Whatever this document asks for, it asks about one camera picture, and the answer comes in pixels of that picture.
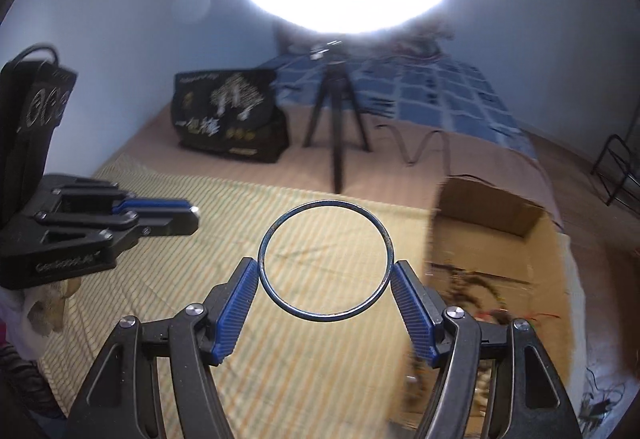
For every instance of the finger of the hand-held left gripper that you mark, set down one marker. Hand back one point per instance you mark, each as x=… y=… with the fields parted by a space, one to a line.
x=150 y=205
x=160 y=223

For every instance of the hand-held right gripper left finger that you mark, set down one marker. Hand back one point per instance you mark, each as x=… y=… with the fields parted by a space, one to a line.
x=235 y=314

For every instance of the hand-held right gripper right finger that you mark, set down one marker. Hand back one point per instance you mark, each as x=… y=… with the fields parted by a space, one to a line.
x=415 y=314

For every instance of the cardboard box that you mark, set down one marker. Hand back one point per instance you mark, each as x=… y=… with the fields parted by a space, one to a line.
x=500 y=249

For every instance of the thin dark metal bangle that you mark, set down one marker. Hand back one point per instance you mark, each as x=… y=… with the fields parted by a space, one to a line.
x=324 y=202

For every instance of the person's left hand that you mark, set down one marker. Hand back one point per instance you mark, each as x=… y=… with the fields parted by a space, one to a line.
x=50 y=309

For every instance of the yellow striped cloth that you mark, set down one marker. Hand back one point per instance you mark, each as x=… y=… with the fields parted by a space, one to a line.
x=320 y=369

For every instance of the brown bed sheet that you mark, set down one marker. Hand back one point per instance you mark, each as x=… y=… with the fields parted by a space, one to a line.
x=250 y=174

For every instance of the black printed bag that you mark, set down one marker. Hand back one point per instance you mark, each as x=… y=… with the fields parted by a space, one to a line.
x=225 y=129

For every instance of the dark cloth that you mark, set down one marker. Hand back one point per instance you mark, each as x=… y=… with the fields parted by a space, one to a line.
x=25 y=384

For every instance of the blue plaid blanket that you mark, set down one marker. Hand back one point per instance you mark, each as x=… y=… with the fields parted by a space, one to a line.
x=450 y=104

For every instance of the black tripod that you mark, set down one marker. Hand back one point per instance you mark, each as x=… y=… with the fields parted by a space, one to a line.
x=336 y=84

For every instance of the black metal clothes rack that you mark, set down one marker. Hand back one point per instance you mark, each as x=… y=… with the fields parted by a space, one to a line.
x=611 y=137

